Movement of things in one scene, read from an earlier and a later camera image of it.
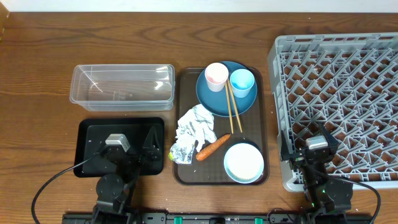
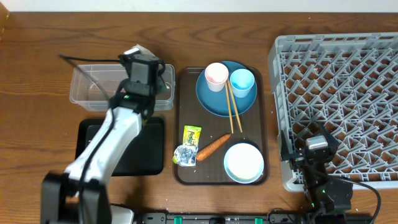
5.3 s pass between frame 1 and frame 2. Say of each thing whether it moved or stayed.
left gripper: moved
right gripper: stayed
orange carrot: stayed
